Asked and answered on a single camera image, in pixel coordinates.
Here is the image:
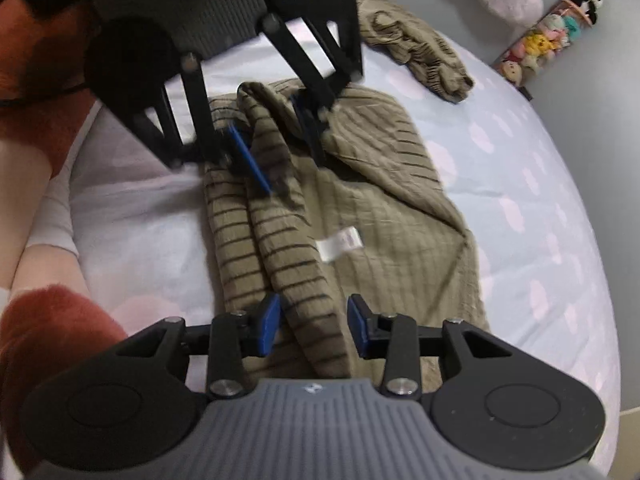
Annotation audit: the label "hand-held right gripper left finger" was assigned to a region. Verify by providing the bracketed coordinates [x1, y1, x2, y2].
[115, 292, 282, 401]

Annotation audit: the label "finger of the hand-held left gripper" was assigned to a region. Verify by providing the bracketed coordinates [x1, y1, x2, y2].
[259, 11, 366, 168]
[125, 51, 275, 198]

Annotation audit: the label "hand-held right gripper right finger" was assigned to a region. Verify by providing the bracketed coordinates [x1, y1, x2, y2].
[347, 293, 513, 401]

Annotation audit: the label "striped olive shirt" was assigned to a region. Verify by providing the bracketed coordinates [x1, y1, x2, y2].
[202, 80, 491, 381]

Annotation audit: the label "striped olive pants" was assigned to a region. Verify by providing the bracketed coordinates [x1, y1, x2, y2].
[357, 0, 475, 105]

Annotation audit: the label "bed with polka dot sheet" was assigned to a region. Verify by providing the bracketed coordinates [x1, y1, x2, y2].
[67, 0, 626, 476]

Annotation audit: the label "person's red fuzzy clothing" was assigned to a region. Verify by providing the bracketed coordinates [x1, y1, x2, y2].
[0, 282, 128, 476]

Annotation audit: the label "person's leg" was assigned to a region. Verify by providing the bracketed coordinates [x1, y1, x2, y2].
[0, 137, 93, 313]

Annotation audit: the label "column of plush toys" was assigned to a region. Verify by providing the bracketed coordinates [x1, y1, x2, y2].
[492, 2, 598, 98]

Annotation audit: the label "black cable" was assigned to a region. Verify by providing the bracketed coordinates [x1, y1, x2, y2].
[0, 85, 98, 110]

